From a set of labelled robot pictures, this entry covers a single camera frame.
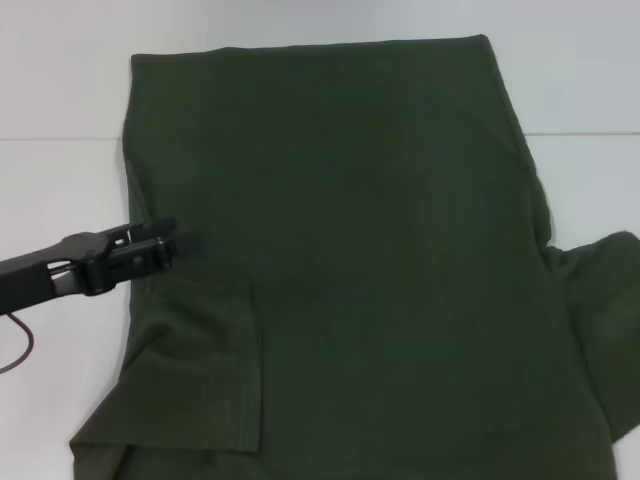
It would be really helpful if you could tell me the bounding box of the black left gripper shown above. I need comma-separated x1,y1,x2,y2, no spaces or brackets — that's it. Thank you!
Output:
0,216,202,317

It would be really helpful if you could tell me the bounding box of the dark cable with metal plug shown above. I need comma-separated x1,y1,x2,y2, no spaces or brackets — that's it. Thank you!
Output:
0,312,37,374

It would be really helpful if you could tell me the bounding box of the dark green t-shirt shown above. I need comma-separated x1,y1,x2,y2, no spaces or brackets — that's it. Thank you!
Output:
69,33,640,480

